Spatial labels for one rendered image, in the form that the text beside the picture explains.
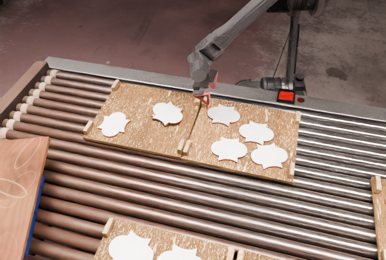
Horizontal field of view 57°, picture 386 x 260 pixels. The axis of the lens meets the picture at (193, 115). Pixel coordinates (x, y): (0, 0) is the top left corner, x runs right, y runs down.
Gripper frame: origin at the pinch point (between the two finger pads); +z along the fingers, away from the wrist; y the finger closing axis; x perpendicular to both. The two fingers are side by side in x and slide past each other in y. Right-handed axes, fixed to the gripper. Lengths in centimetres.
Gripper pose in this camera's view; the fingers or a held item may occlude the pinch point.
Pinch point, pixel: (210, 94)
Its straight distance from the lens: 145.0
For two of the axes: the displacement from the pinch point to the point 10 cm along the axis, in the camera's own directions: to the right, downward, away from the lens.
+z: 3.4, 7.1, 6.2
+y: 3.0, -7.1, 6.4
